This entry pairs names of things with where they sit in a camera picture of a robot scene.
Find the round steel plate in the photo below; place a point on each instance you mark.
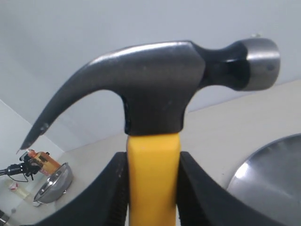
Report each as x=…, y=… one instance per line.
x=269, y=180

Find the orange bottle in background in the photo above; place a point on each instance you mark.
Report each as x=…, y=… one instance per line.
x=47, y=164

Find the yellow black claw hammer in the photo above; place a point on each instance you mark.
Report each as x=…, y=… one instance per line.
x=156, y=82

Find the steel bowl in background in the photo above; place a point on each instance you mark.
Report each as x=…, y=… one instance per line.
x=55, y=186

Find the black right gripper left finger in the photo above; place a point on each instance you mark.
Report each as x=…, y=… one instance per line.
x=103, y=203

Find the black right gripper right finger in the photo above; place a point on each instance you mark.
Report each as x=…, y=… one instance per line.
x=203, y=202

